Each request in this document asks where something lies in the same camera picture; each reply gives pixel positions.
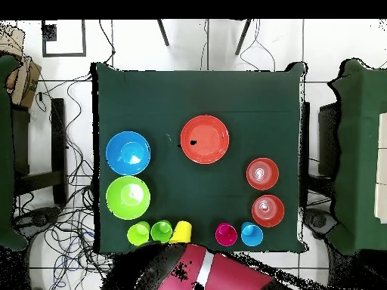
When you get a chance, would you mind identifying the large orange bowl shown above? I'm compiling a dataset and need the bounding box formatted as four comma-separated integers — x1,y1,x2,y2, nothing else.
180,115,231,165

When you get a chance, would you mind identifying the yellow cup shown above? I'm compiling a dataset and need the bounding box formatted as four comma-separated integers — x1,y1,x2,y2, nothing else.
168,220,194,245

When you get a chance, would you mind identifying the white block stack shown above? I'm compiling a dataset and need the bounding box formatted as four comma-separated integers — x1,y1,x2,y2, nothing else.
373,112,387,224

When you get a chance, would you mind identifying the blue bowl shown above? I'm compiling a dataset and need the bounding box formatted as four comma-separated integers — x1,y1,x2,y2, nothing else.
105,130,151,177

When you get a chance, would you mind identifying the small orange bowl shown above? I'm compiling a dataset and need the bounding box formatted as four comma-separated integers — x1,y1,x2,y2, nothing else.
251,194,285,228
246,157,280,191

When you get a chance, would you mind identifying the lime green bowl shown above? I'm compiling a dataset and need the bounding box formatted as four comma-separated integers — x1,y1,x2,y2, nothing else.
105,175,151,221

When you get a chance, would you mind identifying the pink cup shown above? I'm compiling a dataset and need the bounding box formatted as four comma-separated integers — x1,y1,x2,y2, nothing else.
215,222,239,247

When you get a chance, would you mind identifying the lime green cup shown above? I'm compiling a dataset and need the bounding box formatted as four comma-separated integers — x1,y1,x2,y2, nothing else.
127,221,151,247

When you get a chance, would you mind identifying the blue cup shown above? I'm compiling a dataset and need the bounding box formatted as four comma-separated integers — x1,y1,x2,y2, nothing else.
240,221,265,247

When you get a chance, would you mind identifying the black power strip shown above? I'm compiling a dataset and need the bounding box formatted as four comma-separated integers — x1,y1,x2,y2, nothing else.
113,252,132,282

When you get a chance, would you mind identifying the black tripod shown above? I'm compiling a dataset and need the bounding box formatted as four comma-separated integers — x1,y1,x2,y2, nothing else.
156,19,253,56

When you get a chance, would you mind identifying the grey chair base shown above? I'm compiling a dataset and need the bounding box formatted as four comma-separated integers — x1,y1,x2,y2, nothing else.
303,208,338,239

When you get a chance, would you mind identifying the dark green side tablecloth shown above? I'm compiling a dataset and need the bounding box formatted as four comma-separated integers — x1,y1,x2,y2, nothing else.
0,54,29,251
327,58,387,255

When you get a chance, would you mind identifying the grey stand base with knob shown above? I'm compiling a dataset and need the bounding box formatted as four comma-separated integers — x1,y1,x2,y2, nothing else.
13,207,63,239

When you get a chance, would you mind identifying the cardboard box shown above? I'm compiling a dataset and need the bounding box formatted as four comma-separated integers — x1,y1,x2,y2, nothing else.
0,25,42,108

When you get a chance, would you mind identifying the black bench frame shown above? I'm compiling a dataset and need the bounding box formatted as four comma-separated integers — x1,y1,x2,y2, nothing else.
11,97,68,206
302,100,341,209

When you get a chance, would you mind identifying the black cable tangle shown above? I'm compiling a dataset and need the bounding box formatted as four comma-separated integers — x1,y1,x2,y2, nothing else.
29,72,131,290

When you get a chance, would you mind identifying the black square floor frame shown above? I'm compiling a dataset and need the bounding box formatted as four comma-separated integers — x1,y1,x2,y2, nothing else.
41,19,87,57

